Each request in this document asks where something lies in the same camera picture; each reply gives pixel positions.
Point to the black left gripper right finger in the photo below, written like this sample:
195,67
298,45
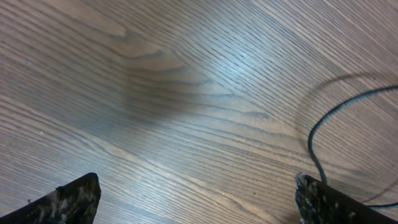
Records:
321,204

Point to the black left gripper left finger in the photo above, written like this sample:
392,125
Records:
74,203

